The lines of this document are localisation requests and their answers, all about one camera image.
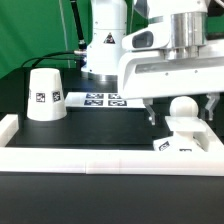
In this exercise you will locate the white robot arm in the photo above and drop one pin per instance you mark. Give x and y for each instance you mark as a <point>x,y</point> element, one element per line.
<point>172,56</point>

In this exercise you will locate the white U-shaped fence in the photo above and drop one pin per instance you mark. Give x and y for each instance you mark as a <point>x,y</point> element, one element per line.
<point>49,160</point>

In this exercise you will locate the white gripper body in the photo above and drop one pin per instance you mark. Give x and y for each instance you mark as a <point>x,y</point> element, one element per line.
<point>145,73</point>

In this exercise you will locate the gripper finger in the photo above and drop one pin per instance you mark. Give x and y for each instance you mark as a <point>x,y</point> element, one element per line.
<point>150,111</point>
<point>213,99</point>

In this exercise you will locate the white marker sheet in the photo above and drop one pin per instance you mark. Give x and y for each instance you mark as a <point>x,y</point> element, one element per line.
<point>100,100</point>

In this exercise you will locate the white lamp base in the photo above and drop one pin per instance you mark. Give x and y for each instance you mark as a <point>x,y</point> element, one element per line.
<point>182,139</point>

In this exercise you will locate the white lamp shade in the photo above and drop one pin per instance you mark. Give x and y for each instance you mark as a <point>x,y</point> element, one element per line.
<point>45,98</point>

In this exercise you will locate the white lamp bulb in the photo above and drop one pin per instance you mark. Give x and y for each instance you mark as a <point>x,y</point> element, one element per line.
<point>183,106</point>

